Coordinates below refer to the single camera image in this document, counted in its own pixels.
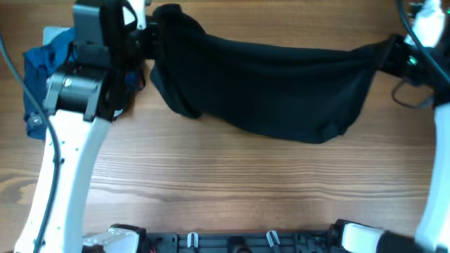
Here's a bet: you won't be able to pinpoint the blue clothes pile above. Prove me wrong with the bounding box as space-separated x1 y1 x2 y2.
23 27 76 140

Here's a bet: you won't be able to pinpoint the black t-shirt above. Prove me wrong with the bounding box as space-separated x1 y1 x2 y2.
150 4 384 144

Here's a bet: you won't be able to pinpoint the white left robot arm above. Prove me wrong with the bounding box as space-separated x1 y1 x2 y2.
14 1 151 252

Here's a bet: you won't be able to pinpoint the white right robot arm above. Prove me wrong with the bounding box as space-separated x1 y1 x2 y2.
219 72 437 236

